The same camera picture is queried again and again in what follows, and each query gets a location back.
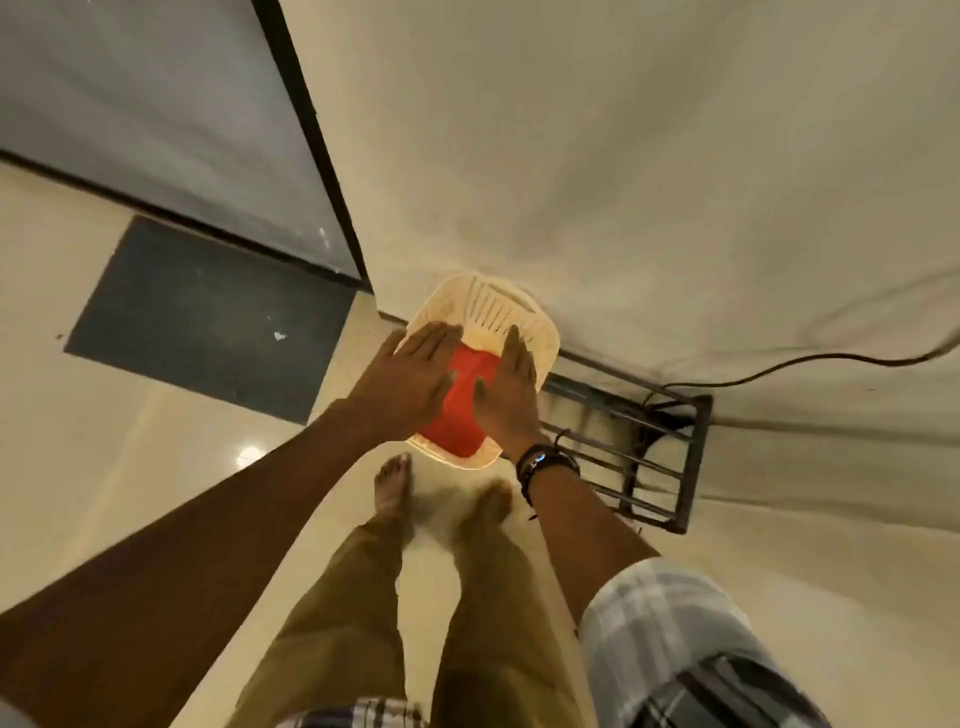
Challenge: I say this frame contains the person's right hand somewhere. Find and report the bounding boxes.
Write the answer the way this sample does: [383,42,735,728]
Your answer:
[472,323,554,461]

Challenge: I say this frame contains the person's left hand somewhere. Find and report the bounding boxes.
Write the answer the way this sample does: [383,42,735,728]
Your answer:
[344,322,466,445]

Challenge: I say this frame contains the red cleaning cloth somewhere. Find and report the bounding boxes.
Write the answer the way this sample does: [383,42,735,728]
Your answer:
[419,344,502,460]

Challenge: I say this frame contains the person's left forearm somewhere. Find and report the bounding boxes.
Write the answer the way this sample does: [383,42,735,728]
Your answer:
[0,401,384,728]

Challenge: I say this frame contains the person's right forearm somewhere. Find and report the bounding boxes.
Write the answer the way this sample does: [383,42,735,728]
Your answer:
[524,464,663,624]

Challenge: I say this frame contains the person's right foot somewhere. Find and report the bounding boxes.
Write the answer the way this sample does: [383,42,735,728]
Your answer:
[457,479,515,545]

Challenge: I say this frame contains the cream plastic basket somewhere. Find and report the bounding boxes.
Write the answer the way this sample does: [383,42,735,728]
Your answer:
[395,273,562,472]

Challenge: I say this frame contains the black metal rack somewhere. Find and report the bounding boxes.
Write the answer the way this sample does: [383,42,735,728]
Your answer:
[378,311,714,535]

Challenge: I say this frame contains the dark grey floor mat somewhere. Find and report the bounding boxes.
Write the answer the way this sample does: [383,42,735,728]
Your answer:
[63,215,358,427]

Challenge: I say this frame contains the khaki trousers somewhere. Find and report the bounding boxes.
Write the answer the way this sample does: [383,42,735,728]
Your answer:
[228,517,594,728]

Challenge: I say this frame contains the black white plaid shirt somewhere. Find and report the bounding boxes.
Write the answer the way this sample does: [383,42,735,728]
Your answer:
[0,558,834,728]

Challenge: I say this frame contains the black beaded bracelet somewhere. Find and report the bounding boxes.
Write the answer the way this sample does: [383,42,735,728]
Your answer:
[518,449,583,523]

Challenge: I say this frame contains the black cable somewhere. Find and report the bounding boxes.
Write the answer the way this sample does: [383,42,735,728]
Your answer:
[641,329,960,410]

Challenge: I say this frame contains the grey panel with black frame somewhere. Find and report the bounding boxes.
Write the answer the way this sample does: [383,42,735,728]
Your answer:
[0,0,373,292]

